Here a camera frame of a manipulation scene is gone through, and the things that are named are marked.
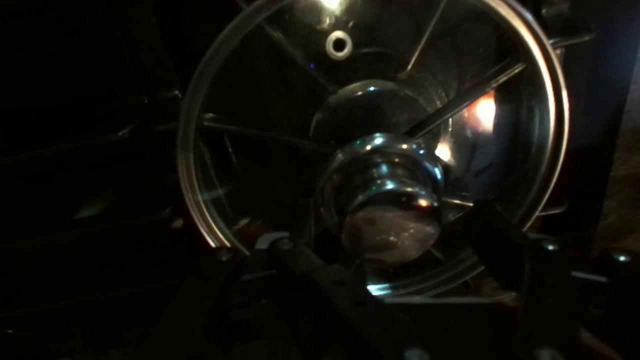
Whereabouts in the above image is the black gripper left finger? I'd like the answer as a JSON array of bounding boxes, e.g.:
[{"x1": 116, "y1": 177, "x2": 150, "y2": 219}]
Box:
[{"x1": 252, "y1": 228, "x2": 402, "y2": 360}]

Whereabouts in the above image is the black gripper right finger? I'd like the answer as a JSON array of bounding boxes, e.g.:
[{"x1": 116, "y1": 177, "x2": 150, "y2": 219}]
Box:
[{"x1": 458, "y1": 198, "x2": 588, "y2": 360}]

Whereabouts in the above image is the round glass lid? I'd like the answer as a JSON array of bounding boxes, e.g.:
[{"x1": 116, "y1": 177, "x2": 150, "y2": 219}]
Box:
[{"x1": 176, "y1": 0, "x2": 572, "y2": 300}]

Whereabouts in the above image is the black gas stove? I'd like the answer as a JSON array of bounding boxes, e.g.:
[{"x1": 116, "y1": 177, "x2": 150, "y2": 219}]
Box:
[{"x1": 0, "y1": 0, "x2": 640, "y2": 360}]

